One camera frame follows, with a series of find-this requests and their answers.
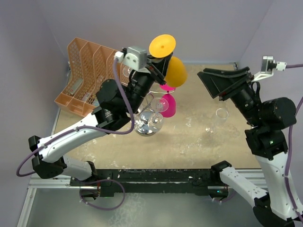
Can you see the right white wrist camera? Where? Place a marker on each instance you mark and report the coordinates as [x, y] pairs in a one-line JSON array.
[[268, 67]]

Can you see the aluminium frame rails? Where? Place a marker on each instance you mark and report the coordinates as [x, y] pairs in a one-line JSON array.
[[181, 143]]

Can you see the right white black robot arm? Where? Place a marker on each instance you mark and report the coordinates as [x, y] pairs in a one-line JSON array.
[[278, 205]]

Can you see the orange plastic file organizer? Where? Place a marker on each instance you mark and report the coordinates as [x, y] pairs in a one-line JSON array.
[[91, 62]]

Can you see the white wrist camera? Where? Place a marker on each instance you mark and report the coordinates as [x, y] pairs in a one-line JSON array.
[[268, 67], [133, 57]]

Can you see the clear wine glass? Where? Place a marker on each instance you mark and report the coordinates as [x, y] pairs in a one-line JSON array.
[[157, 107], [126, 71]]

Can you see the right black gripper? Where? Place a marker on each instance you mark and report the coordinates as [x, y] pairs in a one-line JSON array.
[[215, 80]]

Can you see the orange plastic goblet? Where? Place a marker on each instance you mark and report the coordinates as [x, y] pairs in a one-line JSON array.
[[162, 47]]

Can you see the chrome wine glass rack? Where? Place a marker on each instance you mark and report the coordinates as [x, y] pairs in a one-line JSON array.
[[143, 114]]

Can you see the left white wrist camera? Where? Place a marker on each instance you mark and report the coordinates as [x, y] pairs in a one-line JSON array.
[[133, 57]]

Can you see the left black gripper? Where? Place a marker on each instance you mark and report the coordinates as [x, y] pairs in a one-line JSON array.
[[157, 67]]

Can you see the grey card in organizer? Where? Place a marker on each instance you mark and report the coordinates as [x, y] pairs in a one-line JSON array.
[[77, 84]]

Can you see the pink plastic goblet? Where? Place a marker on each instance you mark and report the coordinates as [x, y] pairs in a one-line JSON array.
[[170, 112]]

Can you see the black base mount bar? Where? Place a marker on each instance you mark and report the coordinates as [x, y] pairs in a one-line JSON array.
[[199, 182]]

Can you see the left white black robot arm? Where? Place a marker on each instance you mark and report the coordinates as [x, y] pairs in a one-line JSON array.
[[114, 115]]

